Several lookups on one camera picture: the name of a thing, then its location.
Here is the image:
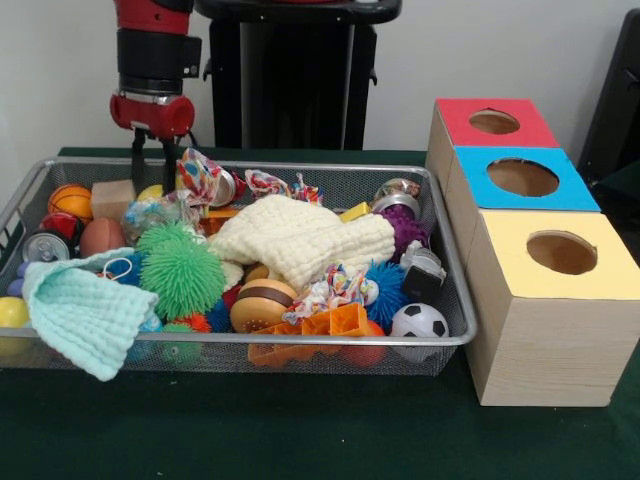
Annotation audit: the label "pale wooden block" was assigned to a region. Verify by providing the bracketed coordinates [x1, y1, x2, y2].
[90, 180, 137, 223]

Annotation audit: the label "mint green cloth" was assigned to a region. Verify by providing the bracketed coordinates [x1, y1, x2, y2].
[22, 247, 160, 384]

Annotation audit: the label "black and white soccer ball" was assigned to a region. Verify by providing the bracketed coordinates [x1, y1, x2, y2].
[390, 303, 450, 346]

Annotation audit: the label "wooden box with three holes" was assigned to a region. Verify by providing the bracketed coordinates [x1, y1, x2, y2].
[425, 97, 640, 408]

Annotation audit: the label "toy burger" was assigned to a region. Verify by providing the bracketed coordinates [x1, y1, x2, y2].
[229, 279, 299, 335]

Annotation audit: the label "colourful dotted packet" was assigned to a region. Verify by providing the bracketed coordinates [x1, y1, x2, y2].
[176, 148, 227, 208]
[283, 263, 380, 326]

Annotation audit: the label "dark green table cloth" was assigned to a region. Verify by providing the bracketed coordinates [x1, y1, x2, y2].
[0, 147, 640, 480]

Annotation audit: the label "clear shallow bin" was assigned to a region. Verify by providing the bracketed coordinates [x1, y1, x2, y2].
[0, 157, 478, 377]

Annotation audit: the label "small orange basketball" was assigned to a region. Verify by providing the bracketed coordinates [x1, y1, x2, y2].
[48, 184, 94, 223]

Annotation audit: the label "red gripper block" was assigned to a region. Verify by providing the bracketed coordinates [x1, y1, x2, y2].
[109, 92, 197, 197]

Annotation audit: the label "small green spiky ball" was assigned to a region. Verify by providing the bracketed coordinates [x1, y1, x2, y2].
[135, 222, 227, 323]

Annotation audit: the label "cream yellow cloth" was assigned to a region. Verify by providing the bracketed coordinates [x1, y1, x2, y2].
[210, 194, 398, 292]

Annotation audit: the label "black stand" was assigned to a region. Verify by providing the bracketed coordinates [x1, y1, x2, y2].
[578, 8, 640, 201]

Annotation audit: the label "brown rubber ball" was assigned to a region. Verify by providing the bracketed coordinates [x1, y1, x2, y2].
[79, 217, 128, 259]

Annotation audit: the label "orange plastic toy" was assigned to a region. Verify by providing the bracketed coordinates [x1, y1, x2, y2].
[247, 303, 374, 368]

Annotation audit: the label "colourful dotted cloth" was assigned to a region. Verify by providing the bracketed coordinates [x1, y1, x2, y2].
[245, 169, 325, 206]

